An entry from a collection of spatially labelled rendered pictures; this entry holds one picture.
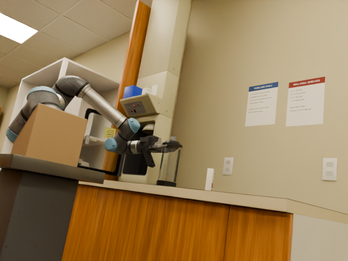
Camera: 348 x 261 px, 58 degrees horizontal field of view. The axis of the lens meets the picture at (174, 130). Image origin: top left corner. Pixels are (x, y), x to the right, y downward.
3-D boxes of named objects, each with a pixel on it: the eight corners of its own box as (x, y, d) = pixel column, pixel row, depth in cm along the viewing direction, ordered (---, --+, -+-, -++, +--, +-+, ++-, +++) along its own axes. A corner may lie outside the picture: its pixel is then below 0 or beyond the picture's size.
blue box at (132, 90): (133, 103, 224) (136, 91, 226) (142, 102, 217) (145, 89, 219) (122, 99, 217) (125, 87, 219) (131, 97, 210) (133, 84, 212)
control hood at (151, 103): (129, 117, 224) (132, 104, 227) (159, 113, 201) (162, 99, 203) (116, 113, 217) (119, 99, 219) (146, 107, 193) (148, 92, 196)
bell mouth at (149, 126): (155, 136, 228) (157, 129, 229) (172, 135, 215) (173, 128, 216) (136, 130, 216) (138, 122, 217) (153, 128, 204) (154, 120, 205)
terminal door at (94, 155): (117, 176, 213) (128, 119, 222) (73, 168, 197) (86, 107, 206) (116, 176, 213) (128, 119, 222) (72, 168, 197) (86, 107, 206)
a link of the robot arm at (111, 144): (113, 129, 169) (126, 132, 178) (100, 144, 172) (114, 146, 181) (120, 140, 165) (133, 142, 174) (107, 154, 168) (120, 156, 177)
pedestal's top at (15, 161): (10, 167, 89) (13, 153, 90) (-24, 164, 111) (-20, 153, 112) (103, 184, 112) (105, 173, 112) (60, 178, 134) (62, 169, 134)
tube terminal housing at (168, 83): (145, 189, 230) (162, 90, 247) (176, 193, 207) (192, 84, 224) (117, 184, 214) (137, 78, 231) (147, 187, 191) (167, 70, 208)
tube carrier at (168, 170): (180, 187, 163) (186, 147, 168) (169, 184, 154) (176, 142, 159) (162, 185, 169) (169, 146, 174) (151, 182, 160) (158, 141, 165)
